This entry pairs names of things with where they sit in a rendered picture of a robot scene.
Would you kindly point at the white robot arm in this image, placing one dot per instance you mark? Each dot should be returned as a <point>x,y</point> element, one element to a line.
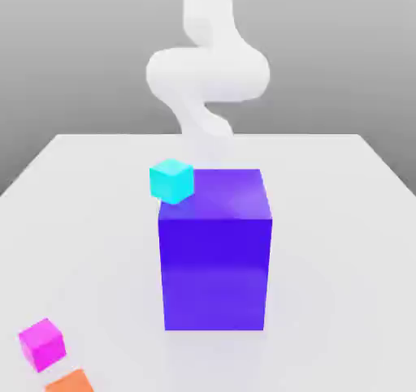
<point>208,74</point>

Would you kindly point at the small cyan cube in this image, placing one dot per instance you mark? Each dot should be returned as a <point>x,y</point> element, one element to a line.
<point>171,182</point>

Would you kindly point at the small magenta cube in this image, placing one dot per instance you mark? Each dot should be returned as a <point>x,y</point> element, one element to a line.
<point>42,346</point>

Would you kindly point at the small orange cube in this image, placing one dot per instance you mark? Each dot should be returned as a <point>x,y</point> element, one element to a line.
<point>70,383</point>

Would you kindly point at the large purple box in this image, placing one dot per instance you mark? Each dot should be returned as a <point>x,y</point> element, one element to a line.
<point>214,268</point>

